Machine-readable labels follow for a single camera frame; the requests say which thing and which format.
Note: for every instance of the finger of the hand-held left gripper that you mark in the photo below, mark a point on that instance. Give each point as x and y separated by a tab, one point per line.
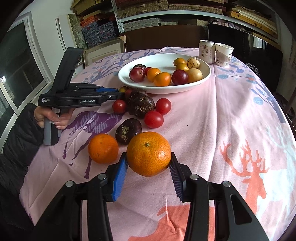
107	89
113	96

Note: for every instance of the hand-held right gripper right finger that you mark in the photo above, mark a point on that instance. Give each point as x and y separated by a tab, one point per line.
177	178

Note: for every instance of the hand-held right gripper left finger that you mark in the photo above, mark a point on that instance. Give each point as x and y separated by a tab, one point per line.
120	178

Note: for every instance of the small orange kumquat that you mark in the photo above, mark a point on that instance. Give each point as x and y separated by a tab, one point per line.
179	61
153	74
123	89
162	79
182	67

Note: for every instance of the red plum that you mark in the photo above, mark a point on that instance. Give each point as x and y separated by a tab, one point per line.
179	77
137	74

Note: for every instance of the large orange tangerine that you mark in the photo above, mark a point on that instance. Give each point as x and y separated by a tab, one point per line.
149	153
103	148

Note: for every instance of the red cherry tomato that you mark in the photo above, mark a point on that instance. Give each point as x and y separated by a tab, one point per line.
153	119
119	106
148	70
128	93
163	106

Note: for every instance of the white oval plate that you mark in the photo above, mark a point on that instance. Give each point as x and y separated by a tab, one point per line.
161	61

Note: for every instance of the plain yellow pepino melon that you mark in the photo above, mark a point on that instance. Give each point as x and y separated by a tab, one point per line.
195	74

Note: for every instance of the striped yellow pepino melon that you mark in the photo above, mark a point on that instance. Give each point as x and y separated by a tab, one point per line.
193	63

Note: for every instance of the person's left forearm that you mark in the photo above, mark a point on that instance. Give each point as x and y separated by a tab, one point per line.
18	139

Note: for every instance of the person's left hand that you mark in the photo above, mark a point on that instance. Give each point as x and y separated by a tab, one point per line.
40	114

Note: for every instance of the framed picture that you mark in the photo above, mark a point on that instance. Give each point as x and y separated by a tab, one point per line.
104	52

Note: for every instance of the stack of blue patterned boxes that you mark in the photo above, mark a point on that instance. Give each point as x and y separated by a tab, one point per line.
99	33

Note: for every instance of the white framed window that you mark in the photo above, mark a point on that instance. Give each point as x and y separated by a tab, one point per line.
20	64

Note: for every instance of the pink deer print tablecloth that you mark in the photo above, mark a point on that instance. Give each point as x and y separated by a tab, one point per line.
208	127

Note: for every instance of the white metal shelf rack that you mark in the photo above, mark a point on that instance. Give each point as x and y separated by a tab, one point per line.
120	25

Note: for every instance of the green marbled board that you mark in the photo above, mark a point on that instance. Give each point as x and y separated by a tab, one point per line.
75	30

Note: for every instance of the white board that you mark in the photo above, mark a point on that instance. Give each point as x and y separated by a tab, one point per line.
64	30

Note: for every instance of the orange patterned box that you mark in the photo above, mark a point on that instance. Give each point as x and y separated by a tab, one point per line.
90	21

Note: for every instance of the dark brown wooden board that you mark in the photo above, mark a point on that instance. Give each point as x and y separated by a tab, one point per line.
161	38

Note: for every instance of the pile of yellow woven boxes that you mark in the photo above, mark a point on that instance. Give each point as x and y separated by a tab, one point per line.
87	5

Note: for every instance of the stack of woven tan boxes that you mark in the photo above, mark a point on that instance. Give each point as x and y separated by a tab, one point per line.
161	7

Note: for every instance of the pale drink can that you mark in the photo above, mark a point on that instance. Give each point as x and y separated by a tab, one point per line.
207	52

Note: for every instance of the white paper cup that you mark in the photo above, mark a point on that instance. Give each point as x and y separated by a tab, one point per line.
223	55

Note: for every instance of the pink folded cloth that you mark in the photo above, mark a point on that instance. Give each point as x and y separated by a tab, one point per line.
222	23

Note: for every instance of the black glossy panel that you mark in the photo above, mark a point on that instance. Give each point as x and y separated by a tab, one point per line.
249	51

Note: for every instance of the stack of flat wooden boxes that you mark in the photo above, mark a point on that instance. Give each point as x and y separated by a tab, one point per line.
254	20

